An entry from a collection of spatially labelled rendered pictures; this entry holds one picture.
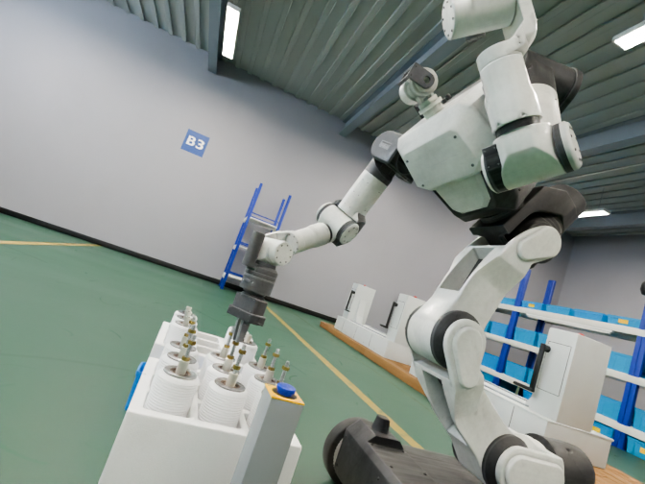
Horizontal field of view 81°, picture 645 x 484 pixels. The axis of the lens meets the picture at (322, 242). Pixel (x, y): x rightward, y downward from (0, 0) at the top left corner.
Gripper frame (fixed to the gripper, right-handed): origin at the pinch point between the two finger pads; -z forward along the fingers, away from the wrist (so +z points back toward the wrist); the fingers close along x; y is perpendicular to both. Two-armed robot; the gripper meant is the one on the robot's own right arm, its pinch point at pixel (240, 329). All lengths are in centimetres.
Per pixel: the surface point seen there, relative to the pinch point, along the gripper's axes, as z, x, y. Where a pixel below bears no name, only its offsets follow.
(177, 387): -12.6, 6.2, -19.2
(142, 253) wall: -24, -557, 296
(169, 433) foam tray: -20.8, 9.5, -19.7
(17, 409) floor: -36, -35, -29
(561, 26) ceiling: 362, -4, 308
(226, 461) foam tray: -24.2, 17.7, -8.8
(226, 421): -17.2, 13.8, -8.8
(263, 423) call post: -10.0, 28.5, -15.9
